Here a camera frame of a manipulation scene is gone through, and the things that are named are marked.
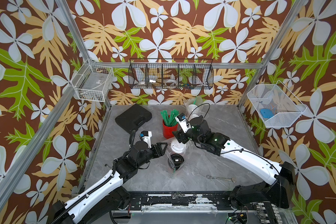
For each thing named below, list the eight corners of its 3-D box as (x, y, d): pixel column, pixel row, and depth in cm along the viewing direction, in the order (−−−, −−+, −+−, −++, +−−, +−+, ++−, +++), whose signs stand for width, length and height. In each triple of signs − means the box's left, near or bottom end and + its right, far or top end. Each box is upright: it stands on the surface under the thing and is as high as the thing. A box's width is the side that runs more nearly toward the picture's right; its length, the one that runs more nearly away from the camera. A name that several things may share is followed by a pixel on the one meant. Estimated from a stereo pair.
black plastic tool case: (115, 121, 111) (114, 117, 107) (137, 106, 122) (136, 102, 118) (131, 135, 103) (129, 131, 99) (152, 117, 114) (152, 113, 110)
